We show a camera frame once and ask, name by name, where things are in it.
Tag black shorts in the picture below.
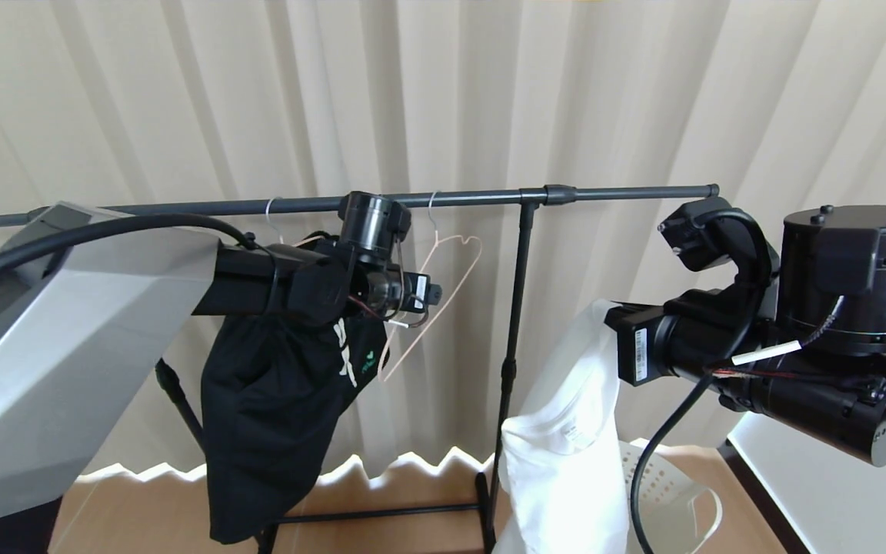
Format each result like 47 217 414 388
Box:
200 229 391 546

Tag white laundry basket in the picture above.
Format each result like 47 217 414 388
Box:
618 439 724 554

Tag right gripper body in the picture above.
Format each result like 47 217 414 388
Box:
604 289 780 389

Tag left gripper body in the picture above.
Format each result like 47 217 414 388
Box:
368 269 444 318

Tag beige curtain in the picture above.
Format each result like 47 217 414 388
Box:
0 0 886 478

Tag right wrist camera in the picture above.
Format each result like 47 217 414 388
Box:
656 195 783 310

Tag white garment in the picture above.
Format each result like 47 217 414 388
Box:
491 298 635 554

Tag pink clothes hanger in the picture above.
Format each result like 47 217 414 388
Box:
376 190 485 384
264 197 330 249

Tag black cable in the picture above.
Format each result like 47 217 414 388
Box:
0 212 261 299
629 368 721 554

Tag black clothes rack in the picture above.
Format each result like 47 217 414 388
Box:
0 183 721 554

